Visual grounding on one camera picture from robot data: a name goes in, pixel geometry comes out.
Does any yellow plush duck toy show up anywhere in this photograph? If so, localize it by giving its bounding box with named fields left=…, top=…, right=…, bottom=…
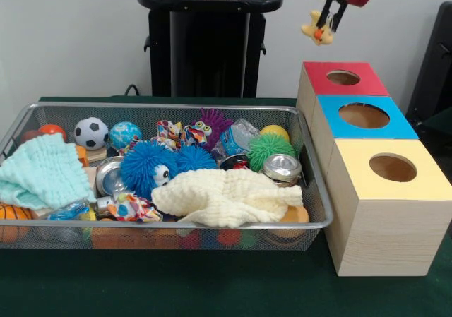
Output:
left=301, top=9, right=335, bottom=46

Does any multicolour spiky caterpillar toy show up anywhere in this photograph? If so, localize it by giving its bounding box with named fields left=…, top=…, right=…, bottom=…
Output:
left=174, top=143, right=217, bottom=173

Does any blue spiky toy with eyes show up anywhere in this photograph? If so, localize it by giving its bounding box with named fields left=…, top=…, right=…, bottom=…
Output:
left=120, top=140, right=179, bottom=201

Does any silver drink can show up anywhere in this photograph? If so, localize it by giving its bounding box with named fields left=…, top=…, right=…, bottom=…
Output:
left=95, top=156, right=128, bottom=196

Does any shallow mesh bin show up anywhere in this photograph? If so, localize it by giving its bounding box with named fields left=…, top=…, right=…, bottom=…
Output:
left=0, top=102, right=333, bottom=251

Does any wooden box with three holes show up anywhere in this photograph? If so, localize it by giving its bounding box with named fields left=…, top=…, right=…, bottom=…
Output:
left=295, top=61, right=452, bottom=277

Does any black stand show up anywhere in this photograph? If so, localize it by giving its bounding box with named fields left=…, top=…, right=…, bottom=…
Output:
left=405, top=1, right=452, bottom=120

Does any yellow ball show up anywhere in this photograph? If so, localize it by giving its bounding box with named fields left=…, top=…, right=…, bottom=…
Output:
left=260, top=124, right=290, bottom=142

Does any green spiky ball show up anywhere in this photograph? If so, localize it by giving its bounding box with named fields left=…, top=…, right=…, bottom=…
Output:
left=246, top=134, right=296, bottom=174

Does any dark green tablecloth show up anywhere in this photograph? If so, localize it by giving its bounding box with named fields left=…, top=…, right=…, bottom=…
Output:
left=422, top=107, right=452, bottom=138
left=0, top=96, right=452, bottom=317

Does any purple spiky toy with eyes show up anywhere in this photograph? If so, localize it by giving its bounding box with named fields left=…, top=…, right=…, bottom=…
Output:
left=192, top=108, right=234, bottom=152

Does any crushed silver can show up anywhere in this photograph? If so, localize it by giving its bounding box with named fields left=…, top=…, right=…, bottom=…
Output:
left=263, top=153, right=303, bottom=188

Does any cream yellow cloth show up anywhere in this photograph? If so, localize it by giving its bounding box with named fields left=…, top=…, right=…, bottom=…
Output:
left=150, top=168, right=304, bottom=229

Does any blue globe print ball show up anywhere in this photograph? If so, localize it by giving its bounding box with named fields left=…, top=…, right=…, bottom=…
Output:
left=109, top=121, right=143, bottom=150

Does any small soccer ball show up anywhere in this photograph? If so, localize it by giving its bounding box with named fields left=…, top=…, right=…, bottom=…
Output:
left=73, top=116, right=109, bottom=151

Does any red orange ball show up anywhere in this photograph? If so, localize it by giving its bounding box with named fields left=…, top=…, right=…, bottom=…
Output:
left=37, top=124, right=67, bottom=142

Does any mint green cloth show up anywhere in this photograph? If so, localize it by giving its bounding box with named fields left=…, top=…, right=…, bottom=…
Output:
left=0, top=132, right=97, bottom=210

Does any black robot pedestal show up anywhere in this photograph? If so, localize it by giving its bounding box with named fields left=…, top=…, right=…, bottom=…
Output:
left=136, top=0, right=284, bottom=98

